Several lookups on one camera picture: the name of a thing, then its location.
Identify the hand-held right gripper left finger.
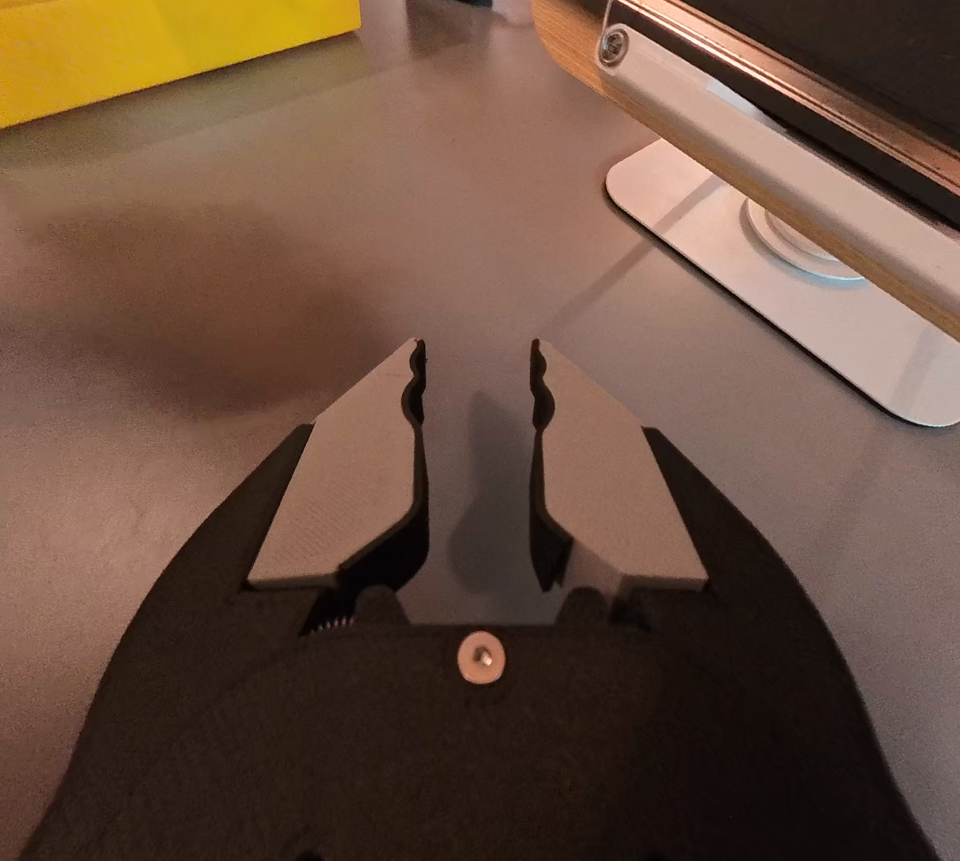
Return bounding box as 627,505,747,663
246,337,432,591

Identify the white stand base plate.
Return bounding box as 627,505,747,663
606,137,960,427

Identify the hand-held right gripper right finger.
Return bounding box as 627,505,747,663
528,339,711,596

